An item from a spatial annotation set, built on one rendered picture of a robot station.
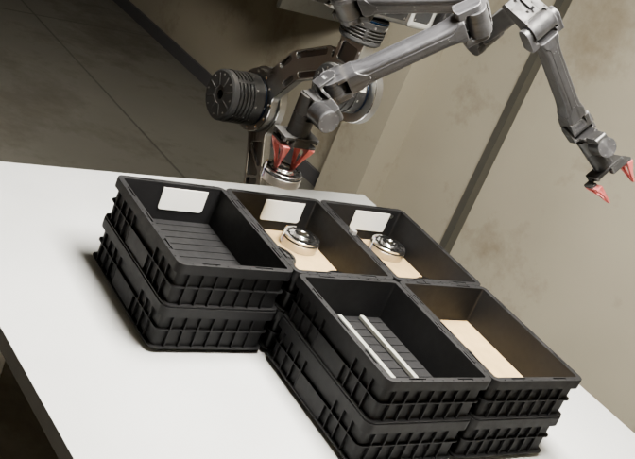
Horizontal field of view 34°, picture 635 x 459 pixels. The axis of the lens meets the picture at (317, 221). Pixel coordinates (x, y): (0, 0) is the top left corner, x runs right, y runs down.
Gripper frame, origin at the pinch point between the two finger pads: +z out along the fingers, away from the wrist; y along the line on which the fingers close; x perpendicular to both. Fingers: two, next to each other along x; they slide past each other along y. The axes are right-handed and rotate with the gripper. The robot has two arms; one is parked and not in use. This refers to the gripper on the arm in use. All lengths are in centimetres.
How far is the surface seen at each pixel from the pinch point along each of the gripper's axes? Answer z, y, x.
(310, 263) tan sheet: 22.3, 11.9, -9.6
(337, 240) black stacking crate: 16.2, 19.2, -7.5
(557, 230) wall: 50, 195, 71
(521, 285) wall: 81, 194, 73
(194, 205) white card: 17.0, -17.1, 6.1
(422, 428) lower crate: 22, 7, -72
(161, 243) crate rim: 11.1, -38.9, -22.5
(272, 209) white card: 16.4, 6.1, 6.5
